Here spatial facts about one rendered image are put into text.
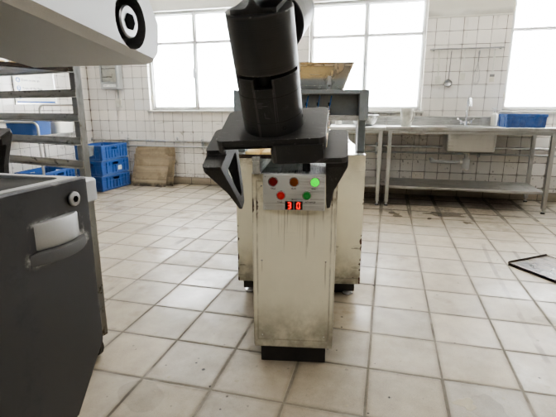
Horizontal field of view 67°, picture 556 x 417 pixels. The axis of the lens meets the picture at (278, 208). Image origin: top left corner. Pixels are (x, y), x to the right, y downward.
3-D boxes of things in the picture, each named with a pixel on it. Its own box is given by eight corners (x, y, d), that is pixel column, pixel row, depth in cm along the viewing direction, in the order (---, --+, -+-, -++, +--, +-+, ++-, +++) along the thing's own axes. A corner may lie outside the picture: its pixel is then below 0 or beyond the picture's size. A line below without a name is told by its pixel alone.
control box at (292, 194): (264, 208, 167) (263, 173, 164) (324, 208, 165) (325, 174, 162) (262, 209, 164) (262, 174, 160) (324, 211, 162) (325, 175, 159)
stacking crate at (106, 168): (105, 170, 615) (103, 155, 610) (129, 170, 605) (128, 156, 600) (76, 175, 558) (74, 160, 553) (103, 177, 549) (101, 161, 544)
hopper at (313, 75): (256, 92, 254) (255, 67, 250) (348, 91, 249) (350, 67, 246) (248, 89, 226) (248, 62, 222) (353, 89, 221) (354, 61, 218)
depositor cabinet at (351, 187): (262, 232, 376) (261, 137, 356) (343, 234, 370) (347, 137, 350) (238, 294, 252) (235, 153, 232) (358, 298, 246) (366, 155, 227)
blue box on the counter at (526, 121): (505, 127, 444) (506, 114, 441) (496, 126, 473) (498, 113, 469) (547, 127, 436) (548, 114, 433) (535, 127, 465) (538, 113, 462)
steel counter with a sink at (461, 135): (239, 198, 518) (237, 95, 489) (256, 188, 584) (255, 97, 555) (549, 215, 435) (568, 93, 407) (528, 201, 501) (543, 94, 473)
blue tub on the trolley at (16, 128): (25, 133, 478) (22, 119, 475) (55, 134, 471) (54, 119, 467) (3, 135, 450) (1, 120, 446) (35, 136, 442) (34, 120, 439)
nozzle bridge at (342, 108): (243, 148, 264) (242, 92, 256) (360, 149, 259) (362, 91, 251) (234, 153, 232) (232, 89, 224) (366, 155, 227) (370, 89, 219)
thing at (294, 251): (269, 294, 251) (268, 143, 230) (327, 296, 249) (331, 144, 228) (253, 363, 183) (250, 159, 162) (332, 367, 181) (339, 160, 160)
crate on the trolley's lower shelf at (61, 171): (47, 181, 523) (45, 165, 519) (76, 182, 519) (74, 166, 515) (16, 190, 469) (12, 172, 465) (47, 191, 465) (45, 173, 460)
